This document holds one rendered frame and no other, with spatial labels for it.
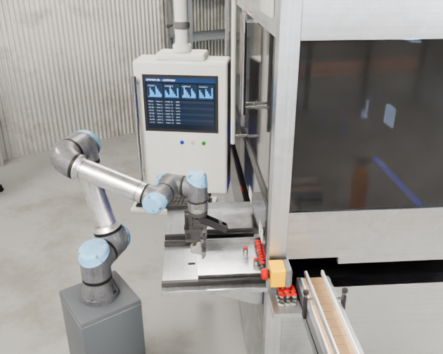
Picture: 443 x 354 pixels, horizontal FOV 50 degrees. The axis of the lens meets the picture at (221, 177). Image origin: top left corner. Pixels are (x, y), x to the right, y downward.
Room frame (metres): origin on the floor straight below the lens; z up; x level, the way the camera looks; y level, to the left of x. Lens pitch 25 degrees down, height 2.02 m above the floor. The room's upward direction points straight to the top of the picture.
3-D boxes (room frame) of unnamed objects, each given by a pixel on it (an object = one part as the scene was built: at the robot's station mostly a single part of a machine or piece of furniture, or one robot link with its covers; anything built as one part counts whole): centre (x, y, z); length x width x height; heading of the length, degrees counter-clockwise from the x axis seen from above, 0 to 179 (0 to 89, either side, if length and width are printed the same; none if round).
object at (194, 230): (1.57, 0.10, 1.11); 0.09 x 0.08 x 0.12; 94
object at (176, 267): (1.82, 0.01, 0.87); 0.70 x 0.48 x 0.02; 4
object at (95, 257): (1.56, 0.49, 0.96); 0.13 x 0.12 x 0.14; 163
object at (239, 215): (2.00, -0.05, 0.90); 0.34 x 0.26 x 0.04; 94
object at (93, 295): (1.56, 0.49, 0.84); 0.15 x 0.15 x 0.10
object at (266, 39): (1.75, -0.17, 1.51); 0.43 x 0.01 x 0.59; 4
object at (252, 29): (2.20, -0.13, 1.51); 0.47 x 0.01 x 0.59; 4
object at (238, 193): (2.52, -0.10, 0.73); 1.98 x 0.01 x 0.25; 4
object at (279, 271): (1.42, -0.20, 1.00); 0.08 x 0.07 x 0.07; 94
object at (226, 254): (1.66, -0.07, 0.90); 0.34 x 0.26 x 0.04; 94
